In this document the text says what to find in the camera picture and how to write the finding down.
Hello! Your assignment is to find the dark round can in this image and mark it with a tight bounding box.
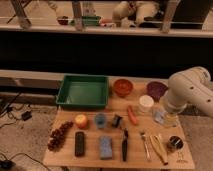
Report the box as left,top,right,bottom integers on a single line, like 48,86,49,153
167,136,184,152

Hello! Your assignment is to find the black floor cable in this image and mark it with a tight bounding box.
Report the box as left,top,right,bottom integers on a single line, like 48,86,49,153
0,92,33,129

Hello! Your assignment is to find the black remote control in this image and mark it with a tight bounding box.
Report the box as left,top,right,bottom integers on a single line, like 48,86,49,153
75,132,85,157

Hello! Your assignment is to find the dark red grape bunch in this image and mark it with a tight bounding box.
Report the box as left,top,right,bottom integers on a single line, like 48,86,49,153
47,121,73,151

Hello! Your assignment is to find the yellow banana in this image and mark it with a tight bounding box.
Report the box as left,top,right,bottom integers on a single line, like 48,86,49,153
150,135,168,165

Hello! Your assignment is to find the black power adapter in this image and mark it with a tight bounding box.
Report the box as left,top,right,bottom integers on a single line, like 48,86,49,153
21,111,32,121

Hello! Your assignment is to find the red yellow apple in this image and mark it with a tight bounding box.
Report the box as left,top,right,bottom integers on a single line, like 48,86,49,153
75,114,88,129

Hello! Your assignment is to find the purple bowl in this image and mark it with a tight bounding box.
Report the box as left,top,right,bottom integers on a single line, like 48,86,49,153
146,81,168,102

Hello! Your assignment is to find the silver fork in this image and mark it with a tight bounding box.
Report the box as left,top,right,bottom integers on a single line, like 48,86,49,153
140,131,151,162

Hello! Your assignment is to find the wooden table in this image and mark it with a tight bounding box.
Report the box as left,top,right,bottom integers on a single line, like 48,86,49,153
43,81,195,171

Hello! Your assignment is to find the green plastic tray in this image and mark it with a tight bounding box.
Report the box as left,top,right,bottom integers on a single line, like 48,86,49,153
56,75,109,109

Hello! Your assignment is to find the black handled knife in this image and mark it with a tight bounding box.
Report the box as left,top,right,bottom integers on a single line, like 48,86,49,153
122,129,128,162

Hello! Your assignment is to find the blue cup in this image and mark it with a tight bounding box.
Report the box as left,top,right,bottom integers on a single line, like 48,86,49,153
94,113,107,129

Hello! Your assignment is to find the small black clip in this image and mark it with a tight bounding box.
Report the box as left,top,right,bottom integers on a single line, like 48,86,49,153
112,114,122,128

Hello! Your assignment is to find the blue sponge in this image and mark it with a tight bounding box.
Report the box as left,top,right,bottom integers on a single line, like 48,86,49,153
99,136,112,160

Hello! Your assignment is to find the orange bowl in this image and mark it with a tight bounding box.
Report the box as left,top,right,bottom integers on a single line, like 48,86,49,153
113,79,133,98

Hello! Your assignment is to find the white round container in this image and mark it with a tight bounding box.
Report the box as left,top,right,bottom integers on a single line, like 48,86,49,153
139,95,154,113

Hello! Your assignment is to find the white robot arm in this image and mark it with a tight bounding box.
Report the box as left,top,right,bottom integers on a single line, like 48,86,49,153
152,67,213,128

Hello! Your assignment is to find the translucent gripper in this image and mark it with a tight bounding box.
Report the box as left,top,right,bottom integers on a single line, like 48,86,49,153
152,106,178,128

